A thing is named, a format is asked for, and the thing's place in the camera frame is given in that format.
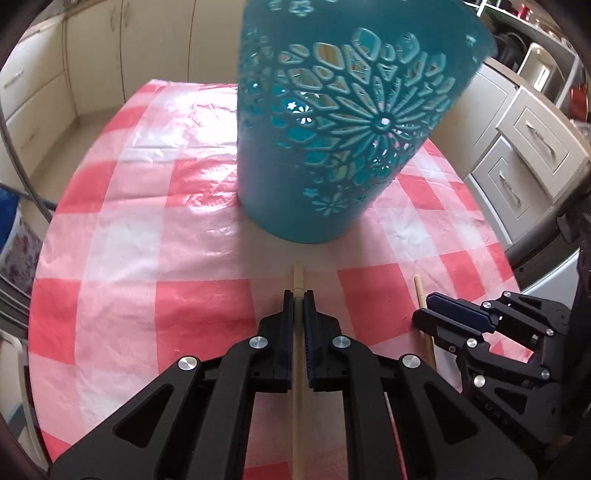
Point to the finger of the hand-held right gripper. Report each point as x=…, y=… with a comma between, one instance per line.
x=455, y=307
x=438, y=330

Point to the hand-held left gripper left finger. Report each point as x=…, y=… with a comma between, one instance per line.
x=288, y=332

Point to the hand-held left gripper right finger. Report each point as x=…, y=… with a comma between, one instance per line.
x=308, y=332

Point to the single bamboo chopstick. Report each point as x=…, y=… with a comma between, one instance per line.
x=420, y=290
x=298, y=281

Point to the teal perforated plastic basket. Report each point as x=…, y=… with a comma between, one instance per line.
x=295, y=203

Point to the white appliance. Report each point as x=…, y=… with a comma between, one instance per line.
x=549, y=272

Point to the red white checked tablecloth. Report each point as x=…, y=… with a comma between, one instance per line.
x=138, y=277

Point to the cream cabinets with drawers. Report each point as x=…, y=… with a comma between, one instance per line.
x=521, y=147

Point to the red pot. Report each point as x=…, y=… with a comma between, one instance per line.
x=581, y=99

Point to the black frying pan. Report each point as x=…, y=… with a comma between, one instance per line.
x=508, y=44

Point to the floral cloth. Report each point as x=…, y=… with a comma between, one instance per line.
x=18, y=254

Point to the white shelf rack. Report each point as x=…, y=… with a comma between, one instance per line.
x=531, y=27

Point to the blue printed bag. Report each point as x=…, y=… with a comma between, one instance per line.
x=5, y=203

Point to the chrome chair frame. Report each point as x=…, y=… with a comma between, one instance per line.
x=27, y=180

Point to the cream kitchen wall cabinets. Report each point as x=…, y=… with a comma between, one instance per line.
x=138, y=46

